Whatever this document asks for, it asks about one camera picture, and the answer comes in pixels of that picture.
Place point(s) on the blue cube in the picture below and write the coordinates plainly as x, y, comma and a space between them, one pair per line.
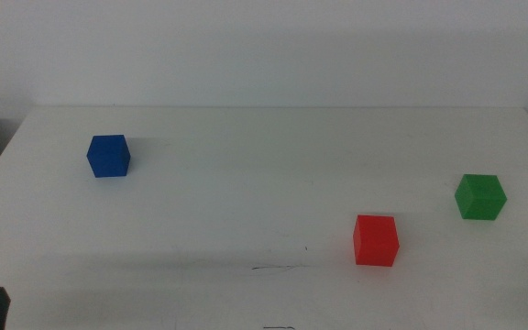
108, 157

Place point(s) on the red cube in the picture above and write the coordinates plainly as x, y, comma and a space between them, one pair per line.
376, 241

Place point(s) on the green cube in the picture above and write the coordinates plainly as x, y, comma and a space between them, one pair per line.
480, 197

